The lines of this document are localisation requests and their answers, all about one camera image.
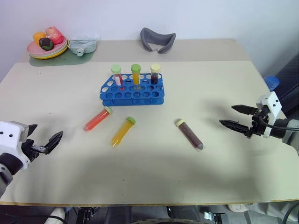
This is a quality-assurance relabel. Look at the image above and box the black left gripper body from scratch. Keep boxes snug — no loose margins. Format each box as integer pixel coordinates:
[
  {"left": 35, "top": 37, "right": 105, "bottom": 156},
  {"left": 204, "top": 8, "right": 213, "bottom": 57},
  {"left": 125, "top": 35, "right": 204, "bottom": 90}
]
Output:
[{"left": 21, "top": 139, "right": 45, "bottom": 163}]

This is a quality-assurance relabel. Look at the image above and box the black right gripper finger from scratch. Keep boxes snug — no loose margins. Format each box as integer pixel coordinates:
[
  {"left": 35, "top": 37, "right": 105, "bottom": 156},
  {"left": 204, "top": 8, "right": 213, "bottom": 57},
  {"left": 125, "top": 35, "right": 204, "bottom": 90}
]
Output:
[
  {"left": 219, "top": 119, "right": 250, "bottom": 135},
  {"left": 231, "top": 105, "right": 259, "bottom": 115}
]

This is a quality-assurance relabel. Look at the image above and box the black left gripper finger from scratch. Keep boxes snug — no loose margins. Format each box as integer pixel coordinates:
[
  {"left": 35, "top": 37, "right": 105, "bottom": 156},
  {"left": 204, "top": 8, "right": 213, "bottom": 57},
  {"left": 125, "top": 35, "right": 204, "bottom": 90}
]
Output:
[
  {"left": 24, "top": 124, "right": 38, "bottom": 140},
  {"left": 43, "top": 131, "right": 64, "bottom": 155}
]

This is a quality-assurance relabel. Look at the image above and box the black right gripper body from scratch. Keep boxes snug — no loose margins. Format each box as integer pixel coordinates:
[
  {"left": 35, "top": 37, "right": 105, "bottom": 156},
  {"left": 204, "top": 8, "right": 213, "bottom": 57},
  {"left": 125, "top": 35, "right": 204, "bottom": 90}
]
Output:
[{"left": 244, "top": 105, "right": 270, "bottom": 140}]

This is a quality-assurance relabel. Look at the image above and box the dark tube, yellow cap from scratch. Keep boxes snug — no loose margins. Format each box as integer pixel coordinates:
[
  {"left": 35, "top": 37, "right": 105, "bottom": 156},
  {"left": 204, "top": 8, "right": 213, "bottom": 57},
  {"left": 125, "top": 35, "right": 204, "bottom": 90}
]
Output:
[
  {"left": 175, "top": 119, "right": 204, "bottom": 151},
  {"left": 150, "top": 63, "right": 162, "bottom": 85}
]

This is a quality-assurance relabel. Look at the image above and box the orange tube, green cap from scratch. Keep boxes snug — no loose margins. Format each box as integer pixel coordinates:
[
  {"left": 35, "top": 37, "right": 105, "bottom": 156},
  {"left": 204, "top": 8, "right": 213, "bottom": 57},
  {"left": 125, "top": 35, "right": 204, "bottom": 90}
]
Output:
[
  {"left": 111, "top": 116, "right": 136, "bottom": 148},
  {"left": 130, "top": 63, "right": 142, "bottom": 91}
]

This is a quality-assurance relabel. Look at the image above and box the labelled red tube, light-green cap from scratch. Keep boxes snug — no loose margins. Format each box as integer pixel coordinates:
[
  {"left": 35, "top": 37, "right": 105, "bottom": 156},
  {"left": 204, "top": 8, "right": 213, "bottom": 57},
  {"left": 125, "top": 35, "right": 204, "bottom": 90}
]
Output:
[{"left": 110, "top": 64, "right": 125, "bottom": 92}]

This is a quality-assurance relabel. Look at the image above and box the blue test tube rack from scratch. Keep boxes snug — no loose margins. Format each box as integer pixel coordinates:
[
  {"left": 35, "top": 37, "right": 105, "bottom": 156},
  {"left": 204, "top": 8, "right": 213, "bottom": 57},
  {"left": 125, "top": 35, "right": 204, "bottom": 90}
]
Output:
[{"left": 100, "top": 73, "right": 165, "bottom": 107}]

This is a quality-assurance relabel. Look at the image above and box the blue bottle cap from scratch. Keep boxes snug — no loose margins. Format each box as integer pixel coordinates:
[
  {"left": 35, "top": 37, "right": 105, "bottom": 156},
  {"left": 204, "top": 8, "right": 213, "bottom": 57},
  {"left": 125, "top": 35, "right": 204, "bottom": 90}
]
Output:
[{"left": 264, "top": 75, "right": 280, "bottom": 92}]

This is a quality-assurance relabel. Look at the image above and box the white shoe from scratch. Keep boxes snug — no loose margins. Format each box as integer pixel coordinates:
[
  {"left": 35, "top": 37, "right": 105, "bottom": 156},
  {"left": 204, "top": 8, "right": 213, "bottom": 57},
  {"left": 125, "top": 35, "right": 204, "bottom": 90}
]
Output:
[
  {"left": 43, "top": 207, "right": 66, "bottom": 224},
  {"left": 227, "top": 203, "right": 249, "bottom": 213}
]

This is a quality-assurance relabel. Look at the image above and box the green table mat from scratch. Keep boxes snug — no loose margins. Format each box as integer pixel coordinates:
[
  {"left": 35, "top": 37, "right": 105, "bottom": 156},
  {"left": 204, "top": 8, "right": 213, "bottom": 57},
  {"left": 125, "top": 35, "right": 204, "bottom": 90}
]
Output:
[{"left": 28, "top": 48, "right": 98, "bottom": 68}]

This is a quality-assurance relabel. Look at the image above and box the yellow plate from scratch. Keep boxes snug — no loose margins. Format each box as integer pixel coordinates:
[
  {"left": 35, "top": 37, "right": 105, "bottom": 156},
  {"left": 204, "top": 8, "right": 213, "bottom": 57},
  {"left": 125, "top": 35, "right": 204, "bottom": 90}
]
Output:
[{"left": 29, "top": 42, "right": 70, "bottom": 60}]

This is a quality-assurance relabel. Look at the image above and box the pink plate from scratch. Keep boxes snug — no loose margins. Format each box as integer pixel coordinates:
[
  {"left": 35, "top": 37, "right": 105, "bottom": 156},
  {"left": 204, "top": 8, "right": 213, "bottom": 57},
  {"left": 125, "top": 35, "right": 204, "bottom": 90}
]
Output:
[{"left": 26, "top": 38, "right": 68, "bottom": 56}]

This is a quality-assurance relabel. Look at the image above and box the light green plate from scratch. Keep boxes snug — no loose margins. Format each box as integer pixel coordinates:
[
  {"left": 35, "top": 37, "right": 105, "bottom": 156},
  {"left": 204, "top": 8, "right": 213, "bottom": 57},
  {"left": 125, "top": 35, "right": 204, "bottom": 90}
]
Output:
[{"left": 28, "top": 40, "right": 69, "bottom": 58}]

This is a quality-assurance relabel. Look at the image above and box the dark toy fruit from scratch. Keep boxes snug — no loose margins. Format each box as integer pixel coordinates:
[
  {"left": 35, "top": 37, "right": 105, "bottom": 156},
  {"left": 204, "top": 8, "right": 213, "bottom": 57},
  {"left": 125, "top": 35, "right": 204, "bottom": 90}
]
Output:
[{"left": 38, "top": 37, "right": 55, "bottom": 51}]

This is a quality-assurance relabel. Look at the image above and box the orange toy fruit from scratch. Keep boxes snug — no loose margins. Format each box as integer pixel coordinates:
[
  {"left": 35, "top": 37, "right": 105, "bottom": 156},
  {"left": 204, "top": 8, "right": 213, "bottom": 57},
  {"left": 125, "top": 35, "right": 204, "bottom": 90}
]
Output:
[{"left": 32, "top": 31, "right": 47, "bottom": 46}]

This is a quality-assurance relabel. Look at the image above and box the red toy apple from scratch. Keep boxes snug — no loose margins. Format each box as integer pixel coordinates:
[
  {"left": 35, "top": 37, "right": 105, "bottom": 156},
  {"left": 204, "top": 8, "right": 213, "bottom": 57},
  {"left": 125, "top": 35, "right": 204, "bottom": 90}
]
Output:
[{"left": 44, "top": 26, "right": 65, "bottom": 45}]

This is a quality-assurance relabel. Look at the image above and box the pale green cloth pouch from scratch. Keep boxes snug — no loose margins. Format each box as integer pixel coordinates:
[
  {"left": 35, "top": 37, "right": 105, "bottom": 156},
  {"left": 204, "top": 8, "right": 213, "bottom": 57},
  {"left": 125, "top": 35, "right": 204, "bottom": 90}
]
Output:
[{"left": 68, "top": 38, "right": 98, "bottom": 57}]

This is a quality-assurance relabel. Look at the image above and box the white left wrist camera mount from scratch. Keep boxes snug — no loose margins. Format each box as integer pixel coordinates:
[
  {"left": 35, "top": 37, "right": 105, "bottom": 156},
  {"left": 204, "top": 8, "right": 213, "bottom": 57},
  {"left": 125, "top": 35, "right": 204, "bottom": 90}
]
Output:
[{"left": 0, "top": 121, "right": 31, "bottom": 170}]

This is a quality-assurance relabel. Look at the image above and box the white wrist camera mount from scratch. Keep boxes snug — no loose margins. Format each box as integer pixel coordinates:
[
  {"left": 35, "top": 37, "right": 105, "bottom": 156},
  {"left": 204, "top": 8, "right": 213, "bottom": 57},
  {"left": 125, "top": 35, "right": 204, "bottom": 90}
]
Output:
[
  {"left": 255, "top": 91, "right": 282, "bottom": 139},
  {"left": 0, "top": 121, "right": 31, "bottom": 170}
]

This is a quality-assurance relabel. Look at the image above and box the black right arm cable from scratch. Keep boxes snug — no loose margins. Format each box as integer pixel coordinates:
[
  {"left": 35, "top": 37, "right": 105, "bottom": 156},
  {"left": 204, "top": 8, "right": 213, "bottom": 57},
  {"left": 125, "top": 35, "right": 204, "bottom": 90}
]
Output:
[{"left": 258, "top": 115, "right": 299, "bottom": 131}]

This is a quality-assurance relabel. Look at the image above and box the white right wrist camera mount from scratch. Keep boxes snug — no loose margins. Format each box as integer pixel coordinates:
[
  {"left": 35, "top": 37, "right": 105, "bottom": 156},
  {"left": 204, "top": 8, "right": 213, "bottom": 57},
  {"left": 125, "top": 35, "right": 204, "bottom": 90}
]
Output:
[{"left": 255, "top": 91, "right": 282, "bottom": 139}]

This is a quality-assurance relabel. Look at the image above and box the black metal bracket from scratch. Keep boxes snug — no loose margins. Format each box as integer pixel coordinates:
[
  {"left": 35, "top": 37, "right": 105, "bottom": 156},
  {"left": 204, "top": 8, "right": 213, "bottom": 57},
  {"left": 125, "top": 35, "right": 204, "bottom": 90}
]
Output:
[
  {"left": 76, "top": 206, "right": 100, "bottom": 224},
  {"left": 202, "top": 210, "right": 229, "bottom": 224}
]

